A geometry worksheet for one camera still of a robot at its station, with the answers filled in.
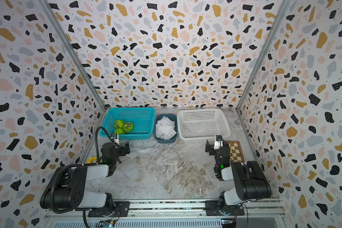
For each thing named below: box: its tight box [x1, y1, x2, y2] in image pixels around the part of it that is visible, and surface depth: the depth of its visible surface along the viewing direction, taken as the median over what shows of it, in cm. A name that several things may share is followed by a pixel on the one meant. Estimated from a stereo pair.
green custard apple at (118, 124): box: [114, 119, 125, 129], surface depth 105 cm
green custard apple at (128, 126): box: [122, 121, 134, 132], surface depth 105 cm
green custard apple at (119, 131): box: [114, 127, 126, 135], surface depth 101 cm
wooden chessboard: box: [225, 140, 245, 163], surface depth 96 cm
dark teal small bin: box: [153, 113, 178, 144], surface depth 102 cm
